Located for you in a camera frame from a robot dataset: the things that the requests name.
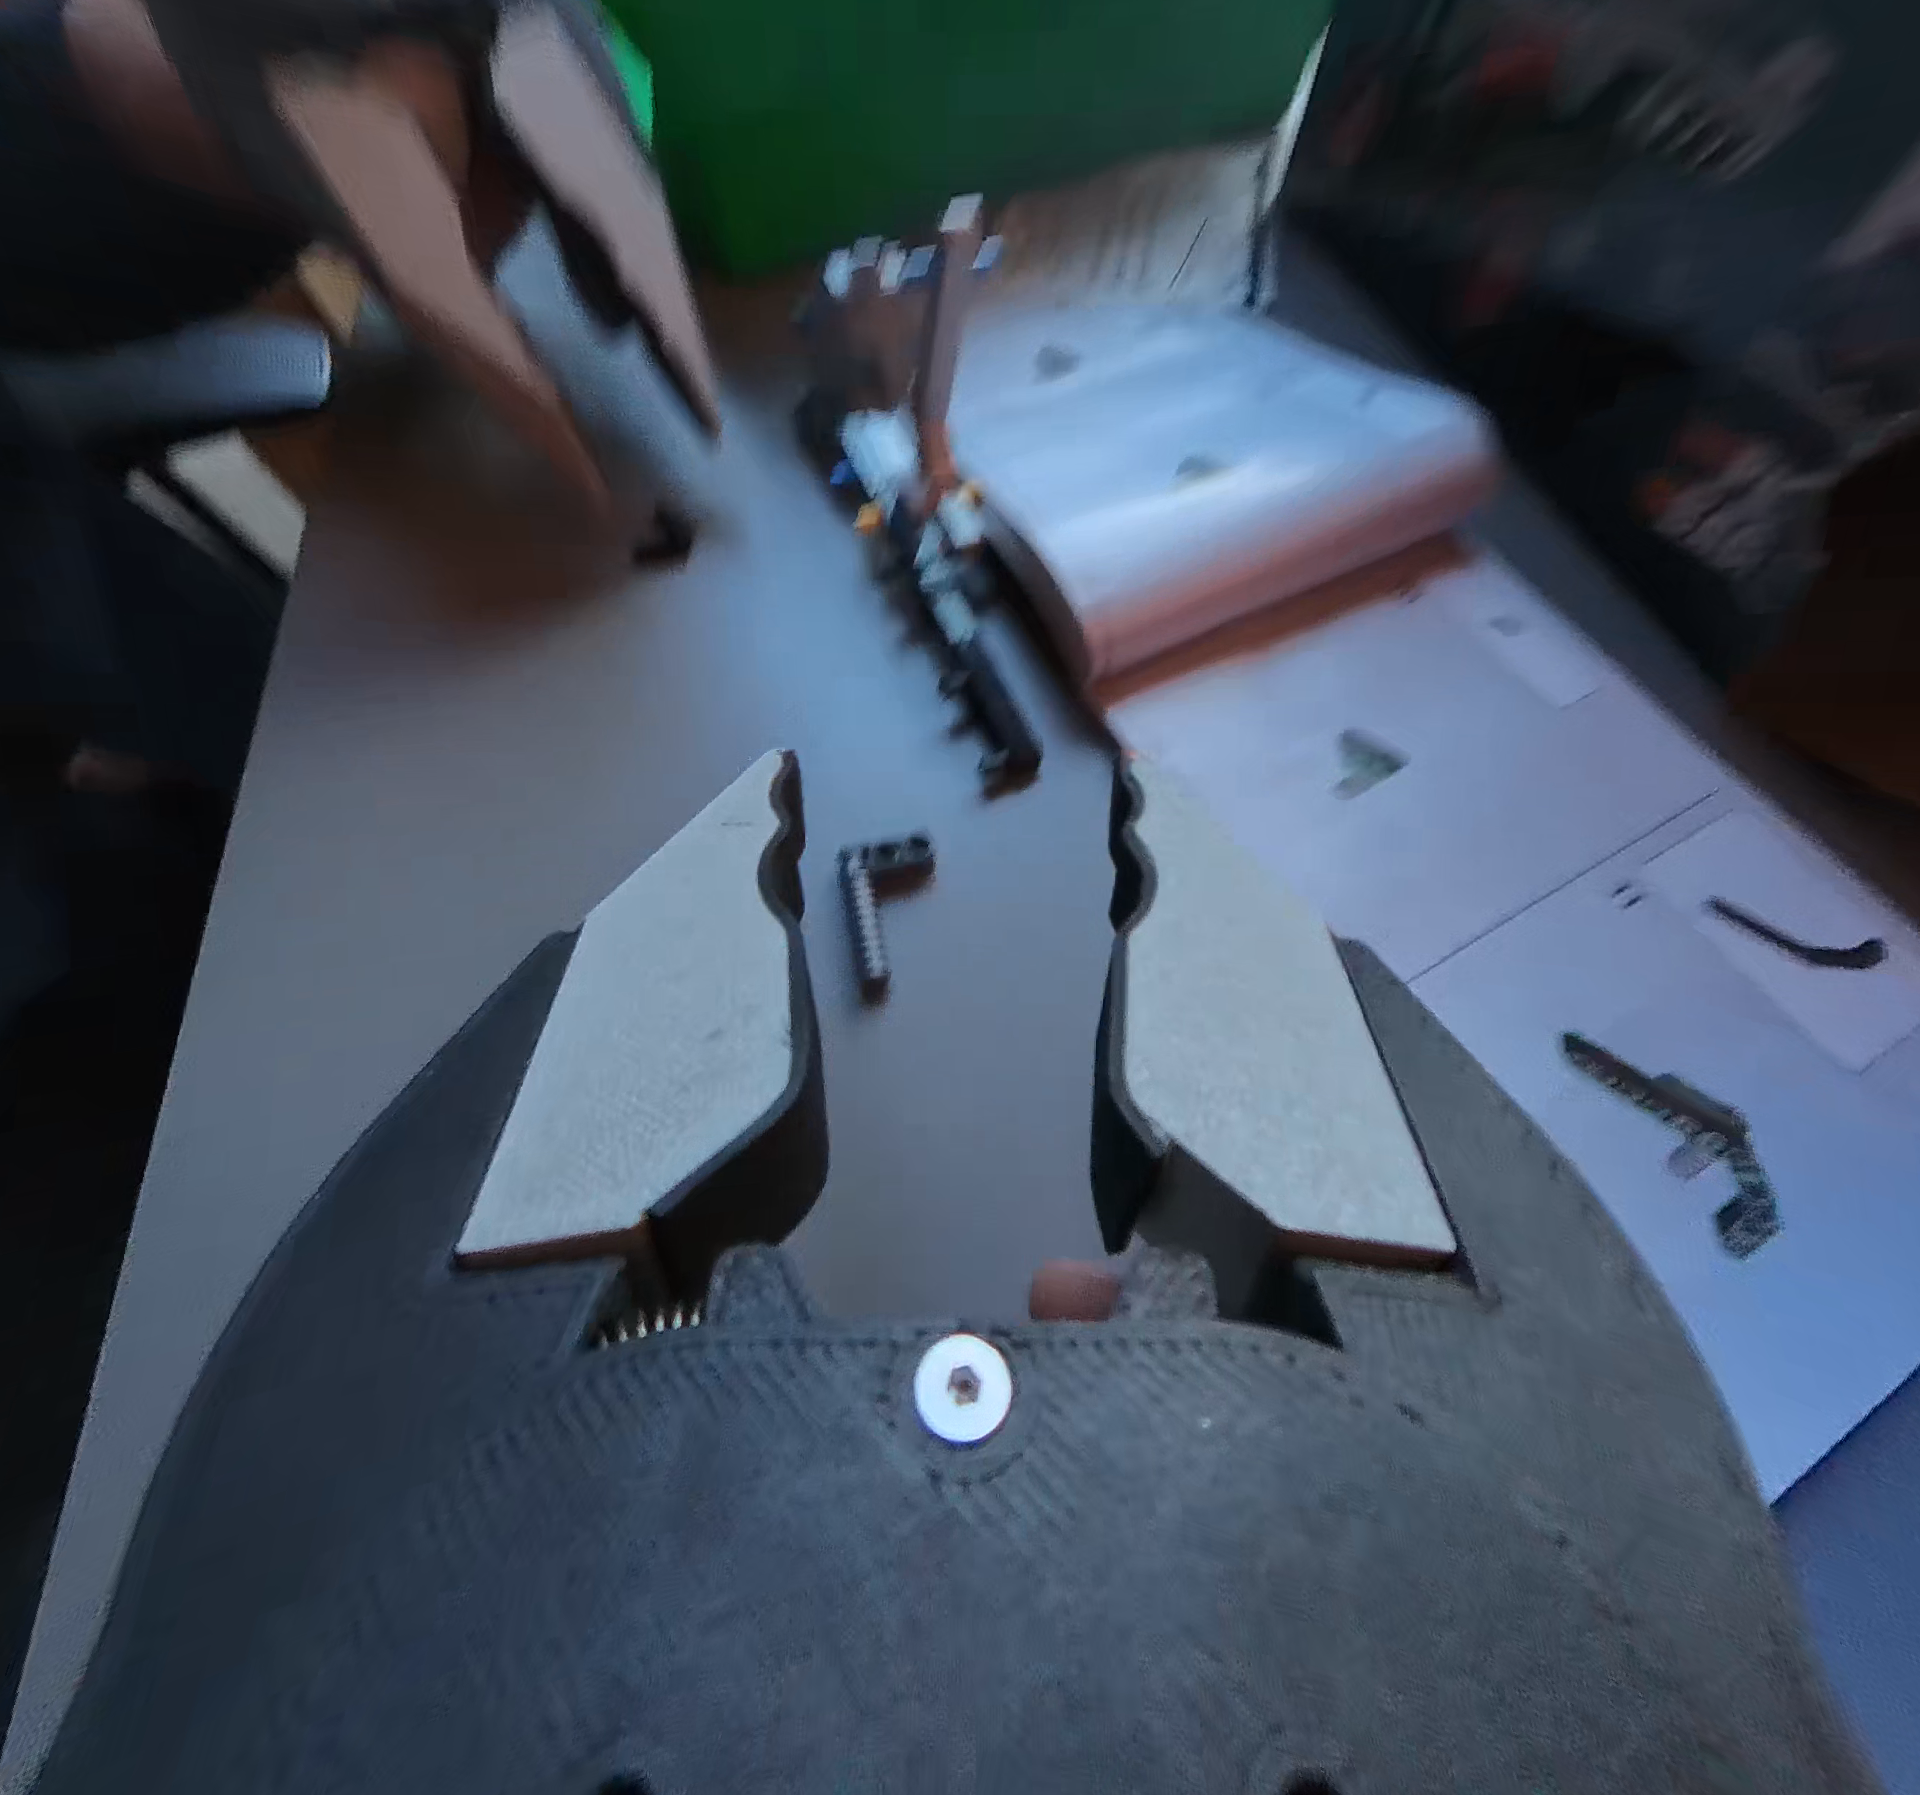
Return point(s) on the small black lego pin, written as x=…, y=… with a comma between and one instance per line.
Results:
x=665, y=539

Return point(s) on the green plastic bin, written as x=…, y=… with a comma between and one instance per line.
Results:
x=960, y=55

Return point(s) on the printed line drawing sheet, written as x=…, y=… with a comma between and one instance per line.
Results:
x=1140, y=226

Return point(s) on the black angled lego beam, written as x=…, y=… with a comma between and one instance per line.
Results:
x=875, y=910

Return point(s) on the dark lego set box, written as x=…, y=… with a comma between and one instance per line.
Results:
x=1590, y=174

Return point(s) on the person's left forearm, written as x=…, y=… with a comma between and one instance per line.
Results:
x=104, y=205

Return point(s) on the person's dark clothing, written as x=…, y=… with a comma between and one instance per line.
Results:
x=90, y=654

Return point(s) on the lego instruction booklet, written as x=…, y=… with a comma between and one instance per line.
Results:
x=1245, y=474

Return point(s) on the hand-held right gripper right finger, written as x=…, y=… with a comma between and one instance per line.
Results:
x=1259, y=1060

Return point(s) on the black lego vehicle assembly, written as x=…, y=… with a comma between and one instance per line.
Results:
x=938, y=519

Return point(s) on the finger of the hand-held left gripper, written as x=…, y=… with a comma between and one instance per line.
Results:
x=602, y=160
x=420, y=235

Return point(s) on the grey mesh chair armrest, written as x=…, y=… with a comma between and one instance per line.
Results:
x=164, y=379

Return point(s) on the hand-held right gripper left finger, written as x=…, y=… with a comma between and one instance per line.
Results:
x=659, y=1045

